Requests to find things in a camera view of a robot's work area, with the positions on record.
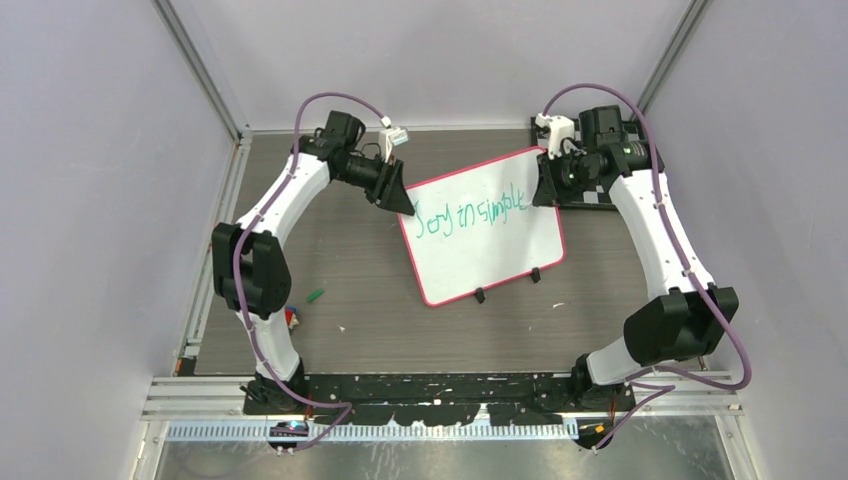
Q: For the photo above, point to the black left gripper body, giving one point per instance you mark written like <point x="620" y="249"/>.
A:
<point x="368" y="175"/>

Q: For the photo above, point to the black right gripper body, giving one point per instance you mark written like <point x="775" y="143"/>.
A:
<point x="568" y="172"/>

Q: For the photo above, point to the pink framed whiteboard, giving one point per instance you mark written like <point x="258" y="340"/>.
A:
<point x="477" y="228"/>

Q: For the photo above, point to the green marker cap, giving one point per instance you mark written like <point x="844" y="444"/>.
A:
<point x="315" y="295"/>

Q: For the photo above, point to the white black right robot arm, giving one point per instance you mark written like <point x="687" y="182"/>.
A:
<point x="686" y="311"/>

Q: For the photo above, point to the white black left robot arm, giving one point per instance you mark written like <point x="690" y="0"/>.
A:
<point x="250" y="271"/>

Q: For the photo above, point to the black white chessboard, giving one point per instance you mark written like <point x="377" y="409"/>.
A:
<point x="596" y="198"/>

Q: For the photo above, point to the blue red toy car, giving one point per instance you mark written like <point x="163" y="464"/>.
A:
<point x="291" y="317"/>

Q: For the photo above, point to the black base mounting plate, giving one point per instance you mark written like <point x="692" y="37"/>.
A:
<point x="508" y="399"/>

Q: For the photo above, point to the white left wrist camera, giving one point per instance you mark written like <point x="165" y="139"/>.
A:
<point x="389" y="137"/>

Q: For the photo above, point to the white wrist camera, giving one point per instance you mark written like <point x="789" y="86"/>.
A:
<point x="389" y="137"/>
<point x="555" y="133"/>

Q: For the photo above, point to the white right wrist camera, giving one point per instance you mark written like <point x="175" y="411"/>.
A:
<point x="555" y="133"/>

